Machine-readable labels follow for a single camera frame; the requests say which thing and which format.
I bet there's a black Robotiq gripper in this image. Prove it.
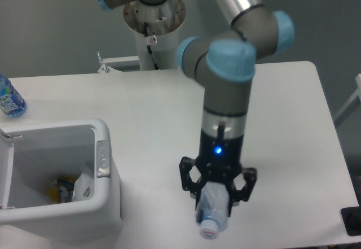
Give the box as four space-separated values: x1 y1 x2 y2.
179 131 257 217

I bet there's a crushed clear plastic bottle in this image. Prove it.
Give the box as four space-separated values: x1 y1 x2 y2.
195 182 229 239

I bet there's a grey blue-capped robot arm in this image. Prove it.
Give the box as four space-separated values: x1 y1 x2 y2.
97 0 294 212

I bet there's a white plastic trash can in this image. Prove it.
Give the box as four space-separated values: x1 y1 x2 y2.
1 119 122 239

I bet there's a black clamp at table edge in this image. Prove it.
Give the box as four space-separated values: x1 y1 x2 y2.
341 206 360 237

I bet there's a yellow blue snack wrapper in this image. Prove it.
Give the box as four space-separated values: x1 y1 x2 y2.
46 175 77 204

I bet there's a blue labelled water bottle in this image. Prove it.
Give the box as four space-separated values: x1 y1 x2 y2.
1 75 27 118

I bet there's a white metal base frame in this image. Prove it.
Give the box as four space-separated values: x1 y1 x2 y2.
96 50 181 74

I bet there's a white frame at right edge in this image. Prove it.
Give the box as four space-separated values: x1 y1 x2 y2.
333 74 360 128

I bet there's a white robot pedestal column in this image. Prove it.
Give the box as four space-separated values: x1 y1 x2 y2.
124 0 186 61

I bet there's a black cable on pedestal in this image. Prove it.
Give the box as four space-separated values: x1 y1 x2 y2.
143 21 159 71

